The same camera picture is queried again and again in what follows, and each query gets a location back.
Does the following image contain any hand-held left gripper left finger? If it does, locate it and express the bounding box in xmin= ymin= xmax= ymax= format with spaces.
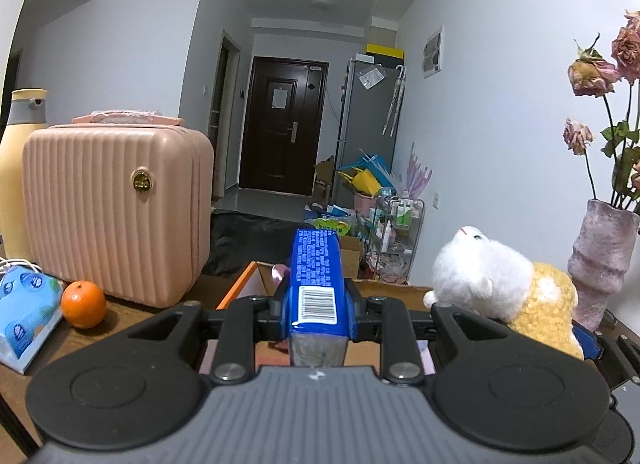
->
xmin=122 ymin=286 xmax=291 ymax=386

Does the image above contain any clear plastic bag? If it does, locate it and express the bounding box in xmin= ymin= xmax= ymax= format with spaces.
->
xmin=359 ymin=65 xmax=387 ymax=90

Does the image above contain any purple wall decoration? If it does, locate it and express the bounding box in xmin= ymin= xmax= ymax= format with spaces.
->
xmin=406 ymin=141 xmax=434 ymax=199

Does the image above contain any wire trolley with bottles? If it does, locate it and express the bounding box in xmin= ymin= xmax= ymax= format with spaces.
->
xmin=367 ymin=196 xmax=425 ymax=285

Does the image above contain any dark cloth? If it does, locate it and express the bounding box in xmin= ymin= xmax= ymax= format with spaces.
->
xmin=202 ymin=211 xmax=301 ymax=277

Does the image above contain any small dark cable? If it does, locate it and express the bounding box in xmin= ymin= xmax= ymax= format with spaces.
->
xmin=600 ymin=309 xmax=640 ymax=337

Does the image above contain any dark brown entrance door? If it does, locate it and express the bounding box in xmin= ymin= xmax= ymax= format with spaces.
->
xmin=239 ymin=56 xmax=329 ymax=197

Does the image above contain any grey side door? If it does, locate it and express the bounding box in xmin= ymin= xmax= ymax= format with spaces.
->
xmin=210 ymin=30 xmax=242 ymax=203

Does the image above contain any yellow box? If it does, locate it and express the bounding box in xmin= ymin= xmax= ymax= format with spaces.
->
xmin=365 ymin=44 xmax=405 ymax=60

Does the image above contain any pink ribbed suitcase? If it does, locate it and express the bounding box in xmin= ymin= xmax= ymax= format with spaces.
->
xmin=22 ymin=110 xmax=215 ymax=309

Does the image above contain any pink ceramic vase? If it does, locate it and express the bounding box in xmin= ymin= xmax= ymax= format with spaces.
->
xmin=567 ymin=199 xmax=640 ymax=332

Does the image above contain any yellow thermos jug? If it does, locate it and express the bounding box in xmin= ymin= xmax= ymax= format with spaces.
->
xmin=0 ymin=88 xmax=48 ymax=261

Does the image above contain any orange fruit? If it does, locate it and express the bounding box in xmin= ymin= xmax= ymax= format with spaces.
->
xmin=61 ymin=280 xmax=107 ymax=329

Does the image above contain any blue tissue pack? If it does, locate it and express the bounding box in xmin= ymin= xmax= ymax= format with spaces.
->
xmin=0 ymin=266 xmax=65 ymax=375

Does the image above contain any orange-edged cardboard box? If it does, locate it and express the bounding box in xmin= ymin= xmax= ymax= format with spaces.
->
xmin=200 ymin=261 xmax=437 ymax=380

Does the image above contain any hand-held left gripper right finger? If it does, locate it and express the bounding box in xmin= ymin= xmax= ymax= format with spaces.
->
xmin=346 ymin=288 xmax=519 ymax=386

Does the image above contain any grey refrigerator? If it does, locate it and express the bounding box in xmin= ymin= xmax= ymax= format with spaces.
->
xmin=334 ymin=58 xmax=407 ymax=195

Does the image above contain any blue packet with barcode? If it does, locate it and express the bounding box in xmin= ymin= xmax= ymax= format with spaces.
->
xmin=280 ymin=229 xmax=348 ymax=367

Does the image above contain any brown cardboard carton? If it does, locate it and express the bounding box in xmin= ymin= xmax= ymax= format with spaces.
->
xmin=314 ymin=156 xmax=337 ymax=205

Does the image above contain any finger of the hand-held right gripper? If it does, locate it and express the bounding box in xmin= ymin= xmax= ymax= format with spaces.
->
xmin=571 ymin=322 xmax=640 ymax=388

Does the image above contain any clear folded umbrella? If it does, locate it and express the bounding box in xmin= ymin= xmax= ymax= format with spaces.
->
xmin=382 ymin=65 xmax=407 ymax=137

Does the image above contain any bunch of dried roses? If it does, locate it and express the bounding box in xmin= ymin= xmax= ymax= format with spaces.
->
xmin=564 ymin=8 xmax=640 ymax=215

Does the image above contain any pink bin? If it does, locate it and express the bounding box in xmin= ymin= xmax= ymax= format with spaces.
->
xmin=354 ymin=191 xmax=382 ymax=217

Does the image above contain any white plush toy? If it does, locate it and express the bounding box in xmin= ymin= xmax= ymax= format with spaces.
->
xmin=424 ymin=225 xmax=535 ymax=319

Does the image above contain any white charger with cable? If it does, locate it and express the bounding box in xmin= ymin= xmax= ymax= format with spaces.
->
xmin=0 ymin=257 xmax=42 ymax=275

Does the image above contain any yellow bag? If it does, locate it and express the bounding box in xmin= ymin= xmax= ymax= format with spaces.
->
xmin=339 ymin=168 xmax=382 ymax=197

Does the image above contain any green packet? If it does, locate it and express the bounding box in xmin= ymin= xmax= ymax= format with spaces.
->
xmin=315 ymin=218 xmax=352 ymax=238

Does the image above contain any small open cardboard box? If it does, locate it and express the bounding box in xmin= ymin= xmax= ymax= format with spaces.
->
xmin=340 ymin=236 xmax=366 ymax=279

